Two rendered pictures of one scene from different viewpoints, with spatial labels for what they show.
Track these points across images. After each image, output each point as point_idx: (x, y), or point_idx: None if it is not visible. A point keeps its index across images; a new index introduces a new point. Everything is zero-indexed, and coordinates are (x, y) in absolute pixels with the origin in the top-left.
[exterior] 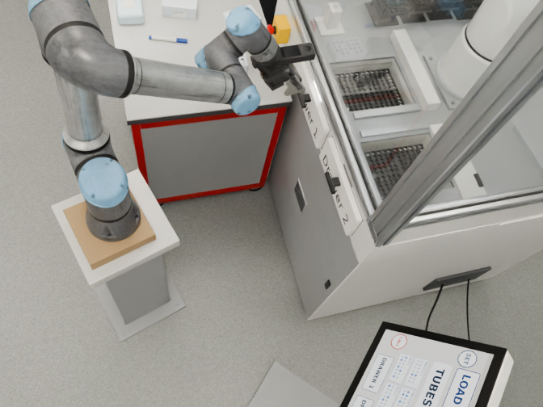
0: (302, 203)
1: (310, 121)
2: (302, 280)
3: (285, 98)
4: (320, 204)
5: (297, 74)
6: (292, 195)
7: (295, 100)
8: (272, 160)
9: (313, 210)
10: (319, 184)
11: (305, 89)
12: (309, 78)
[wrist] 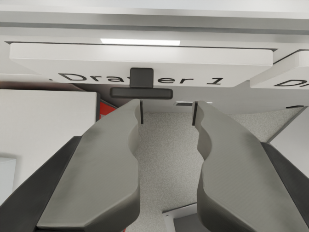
0: None
1: (180, 82)
2: (229, 112)
3: (87, 102)
4: (253, 95)
5: (134, 130)
6: (174, 106)
7: (91, 84)
8: (117, 107)
9: (234, 100)
10: (243, 91)
11: (211, 106)
12: (86, 52)
